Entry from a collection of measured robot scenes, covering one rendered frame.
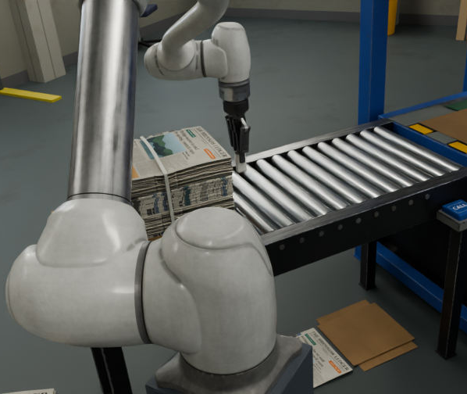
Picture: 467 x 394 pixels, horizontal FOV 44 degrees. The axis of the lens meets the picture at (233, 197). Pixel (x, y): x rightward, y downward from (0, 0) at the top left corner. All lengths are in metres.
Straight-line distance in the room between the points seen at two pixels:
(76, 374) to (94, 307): 1.68
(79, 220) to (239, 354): 0.30
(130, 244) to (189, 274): 0.12
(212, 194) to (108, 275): 0.80
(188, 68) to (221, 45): 0.11
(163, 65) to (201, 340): 0.94
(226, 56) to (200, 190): 0.37
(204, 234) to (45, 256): 0.24
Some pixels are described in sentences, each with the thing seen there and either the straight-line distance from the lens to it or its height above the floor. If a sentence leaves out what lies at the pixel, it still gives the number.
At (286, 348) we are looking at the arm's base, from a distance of 0.96.
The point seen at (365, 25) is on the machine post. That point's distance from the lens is 2.44.
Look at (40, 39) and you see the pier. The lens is 6.40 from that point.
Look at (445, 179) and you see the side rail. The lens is 1.94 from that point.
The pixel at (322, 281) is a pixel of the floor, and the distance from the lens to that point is 2.77.
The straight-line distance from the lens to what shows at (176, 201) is 1.56.
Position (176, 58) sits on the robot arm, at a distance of 1.56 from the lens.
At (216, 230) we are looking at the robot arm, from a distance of 0.78.
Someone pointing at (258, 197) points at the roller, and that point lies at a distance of 1.82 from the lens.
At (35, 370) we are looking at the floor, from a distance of 2.58.
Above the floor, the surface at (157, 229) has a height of 0.87.
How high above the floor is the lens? 1.68
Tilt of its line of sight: 29 degrees down
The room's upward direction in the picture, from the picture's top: 5 degrees counter-clockwise
